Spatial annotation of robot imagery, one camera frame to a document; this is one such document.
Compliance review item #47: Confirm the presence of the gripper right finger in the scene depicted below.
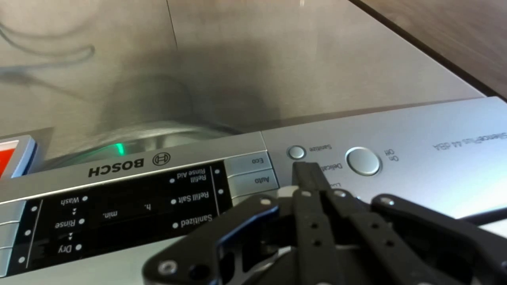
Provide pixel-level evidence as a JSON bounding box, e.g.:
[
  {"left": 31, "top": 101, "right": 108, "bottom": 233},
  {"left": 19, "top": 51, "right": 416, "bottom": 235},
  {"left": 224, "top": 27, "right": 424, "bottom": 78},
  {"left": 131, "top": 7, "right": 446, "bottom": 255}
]
[{"left": 311, "top": 162, "right": 507, "bottom": 285}]

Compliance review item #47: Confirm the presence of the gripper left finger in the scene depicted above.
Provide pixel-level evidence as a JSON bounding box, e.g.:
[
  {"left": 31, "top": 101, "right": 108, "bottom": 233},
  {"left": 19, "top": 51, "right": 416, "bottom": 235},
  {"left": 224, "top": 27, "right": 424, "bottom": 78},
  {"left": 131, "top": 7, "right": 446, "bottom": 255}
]
[{"left": 142, "top": 161, "right": 342, "bottom": 285}]

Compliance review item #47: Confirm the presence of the stainless steel dishwasher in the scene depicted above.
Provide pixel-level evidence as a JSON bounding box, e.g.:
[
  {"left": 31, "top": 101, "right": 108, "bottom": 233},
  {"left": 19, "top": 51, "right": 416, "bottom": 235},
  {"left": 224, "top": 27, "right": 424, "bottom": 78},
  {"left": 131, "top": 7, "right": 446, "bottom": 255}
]
[{"left": 0, "top": 0, "right": 507, "bottom": 285}]

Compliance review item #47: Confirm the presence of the red and blue box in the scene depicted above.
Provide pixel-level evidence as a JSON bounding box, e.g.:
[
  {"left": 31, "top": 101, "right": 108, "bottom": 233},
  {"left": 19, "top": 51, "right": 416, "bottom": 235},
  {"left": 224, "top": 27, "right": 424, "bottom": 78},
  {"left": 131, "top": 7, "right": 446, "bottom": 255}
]
[{"left": 0, "top": 135, "right": 38, "bottom": 179}]

